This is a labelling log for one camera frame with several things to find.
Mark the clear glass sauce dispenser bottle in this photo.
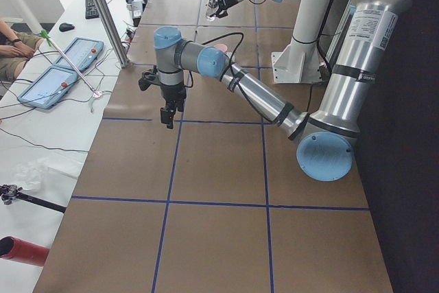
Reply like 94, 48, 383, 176
205, 0, 219, 22

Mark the blue teach pendant far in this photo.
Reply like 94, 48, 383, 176
64, 37, 104, 73

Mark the blue teach pendant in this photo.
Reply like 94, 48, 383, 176
64, 37, 104, 73
17, 66, 78, 110

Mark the blue teach pendant near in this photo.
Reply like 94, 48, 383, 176
17, 66, 78, 110

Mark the black keyboard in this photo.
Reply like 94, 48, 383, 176
85, 0, 99, 19

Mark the black computer mouse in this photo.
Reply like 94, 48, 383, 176
58, 23, 75, 32

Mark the seated person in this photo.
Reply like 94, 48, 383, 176
1, 19, 44, 82

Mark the red cylinder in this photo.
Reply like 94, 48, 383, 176
1, 236, 50, 266

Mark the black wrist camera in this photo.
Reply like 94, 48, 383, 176
138, 69, 161, 91

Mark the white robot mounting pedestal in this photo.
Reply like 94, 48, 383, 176
272, 0, 330, 84

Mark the aluminium frame post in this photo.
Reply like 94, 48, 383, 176
94, 0, 129, 68

